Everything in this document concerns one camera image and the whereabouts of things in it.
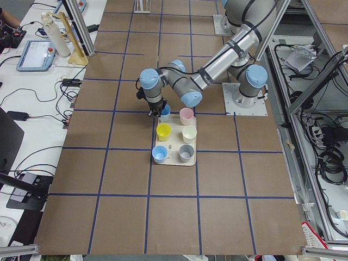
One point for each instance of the pink plastic cup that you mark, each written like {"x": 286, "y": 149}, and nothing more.
{"x": 186, "y": 116}

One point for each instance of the blue teach pendant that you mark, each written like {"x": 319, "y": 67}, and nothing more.
{"x": 37, "y": 56}

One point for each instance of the cream plastic tray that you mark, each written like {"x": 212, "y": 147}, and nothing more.
{"x": 175, "y": 142}

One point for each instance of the wooden rack stand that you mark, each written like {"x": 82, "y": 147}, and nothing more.
{"x": 77, "y": 57}

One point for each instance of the grey plastic cup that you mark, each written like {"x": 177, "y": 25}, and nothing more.
{"x": 186, "y": 152}

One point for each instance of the cream white plastic cup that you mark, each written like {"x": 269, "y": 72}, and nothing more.
{"x": 189, "y": 134}

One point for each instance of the yellow plastic cup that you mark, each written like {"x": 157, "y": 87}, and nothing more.
{"x": 163, "y": 132}

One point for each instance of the black power adapter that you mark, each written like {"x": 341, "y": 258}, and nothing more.
{"x": 18, "y": 116}

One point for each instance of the aluminium frame post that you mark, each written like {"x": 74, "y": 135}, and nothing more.
{"x": 78, "y": 22}

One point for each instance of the light blue plastic cup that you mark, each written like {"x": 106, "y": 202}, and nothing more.
{"x": 165, "y": 113}

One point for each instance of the white water bottle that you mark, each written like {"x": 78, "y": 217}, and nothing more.
{"x": 54, "y": 34}

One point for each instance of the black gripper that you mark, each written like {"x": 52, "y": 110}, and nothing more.
{"x": 156, "y": 105}

